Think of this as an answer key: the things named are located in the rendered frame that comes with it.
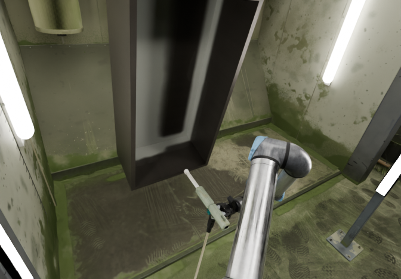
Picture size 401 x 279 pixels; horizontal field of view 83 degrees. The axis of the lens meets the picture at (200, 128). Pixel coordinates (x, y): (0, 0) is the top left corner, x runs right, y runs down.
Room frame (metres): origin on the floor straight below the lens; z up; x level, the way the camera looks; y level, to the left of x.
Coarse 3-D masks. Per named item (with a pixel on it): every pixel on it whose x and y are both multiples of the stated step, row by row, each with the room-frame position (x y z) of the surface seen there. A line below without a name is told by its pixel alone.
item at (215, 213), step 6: (186, 174) 1.15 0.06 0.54; (192, 180) 1.09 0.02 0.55; (198, 186) 1.04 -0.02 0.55; (198, 192) 0.99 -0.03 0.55; (204, 192) 0.99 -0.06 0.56; (204, 198) 0.94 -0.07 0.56; (210, 198) 0.95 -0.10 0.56; (204, 204) 0.93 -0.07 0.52; (210, 204) 0.90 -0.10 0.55; (210, 210) 0.87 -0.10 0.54; (216, 210) 0.86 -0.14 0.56; (210, 216) 0.87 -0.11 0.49; (216, 216) 0.83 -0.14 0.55; (222, 216) 0.82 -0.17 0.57; (210, 222) 0.86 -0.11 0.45; (222, 222) 0.79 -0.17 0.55; (228, 222) 0.79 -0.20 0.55; (210, 228) 0.86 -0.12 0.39; (222, 228) 0.77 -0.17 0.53; (228, 228) 0.79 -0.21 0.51
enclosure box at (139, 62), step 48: (144, 0) 1.24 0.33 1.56; (192, 0) 1.39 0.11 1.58; (240, 0) 1.30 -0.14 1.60; (144, 48) 1.28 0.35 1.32; (192, 48) 1.46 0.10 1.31; (240, 48) 1.25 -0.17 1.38; (144, 96) 1.34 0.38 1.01; (192, 96) 1.56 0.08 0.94; (144, 144) 1.43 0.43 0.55; (192, 144) 1.55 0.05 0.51
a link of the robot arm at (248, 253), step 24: (264, 144) 0.77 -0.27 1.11; (288, 144) 0.77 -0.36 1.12; (264, 168) 0.67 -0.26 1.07; (264, 192) 0.58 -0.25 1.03; (240, 216) 0.52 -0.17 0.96; (264, 216) 0.51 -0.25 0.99; (240, 240) 0.44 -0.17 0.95; (264, 240) 0.44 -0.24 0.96; (240, 264) 0.37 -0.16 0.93; (264, 264) 0.40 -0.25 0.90
